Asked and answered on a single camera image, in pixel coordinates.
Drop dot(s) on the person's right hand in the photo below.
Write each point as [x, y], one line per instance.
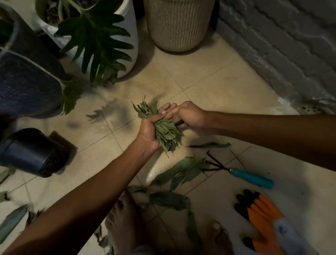
[190, 115]

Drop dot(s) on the dark blue round pot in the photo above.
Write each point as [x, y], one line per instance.
[29, 89]

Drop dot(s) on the person's left foot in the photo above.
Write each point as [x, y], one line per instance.
[123, 226]

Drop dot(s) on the small black plastic pot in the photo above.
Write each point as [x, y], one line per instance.
[29, 152]

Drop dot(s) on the person's right forearm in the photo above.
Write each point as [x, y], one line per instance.
[275, 136]

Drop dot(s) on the beige ribbed plant pot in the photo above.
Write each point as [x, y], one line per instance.
[178, 26]

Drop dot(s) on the white round plant pot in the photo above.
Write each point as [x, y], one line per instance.
[130, 23]

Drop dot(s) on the person's left hand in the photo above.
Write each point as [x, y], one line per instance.
[145, 135]

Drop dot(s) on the person's left forearm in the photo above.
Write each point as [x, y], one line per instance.
[81, 205]

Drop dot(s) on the orange black work glove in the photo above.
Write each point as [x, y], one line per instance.
[262, 218]

